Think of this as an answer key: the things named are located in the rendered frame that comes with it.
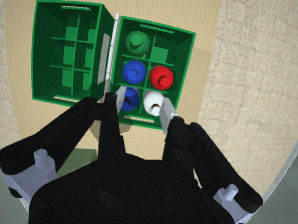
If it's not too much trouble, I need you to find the white bottle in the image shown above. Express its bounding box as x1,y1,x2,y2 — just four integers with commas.
143,90,164,116

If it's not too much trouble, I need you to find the blue bottle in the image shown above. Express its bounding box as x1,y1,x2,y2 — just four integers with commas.
121,86,139,111
122,60,146,85

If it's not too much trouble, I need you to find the red bottle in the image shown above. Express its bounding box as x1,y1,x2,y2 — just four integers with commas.
149,65,174,90

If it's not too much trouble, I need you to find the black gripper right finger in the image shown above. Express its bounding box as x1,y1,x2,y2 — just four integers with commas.
159,97,263,224

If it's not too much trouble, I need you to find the green plastic crate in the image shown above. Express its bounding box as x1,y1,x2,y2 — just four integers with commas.
109,16,196,130
31,0,115,107

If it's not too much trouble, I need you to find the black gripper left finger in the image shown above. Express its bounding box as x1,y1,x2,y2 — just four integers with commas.
0,86,134,209

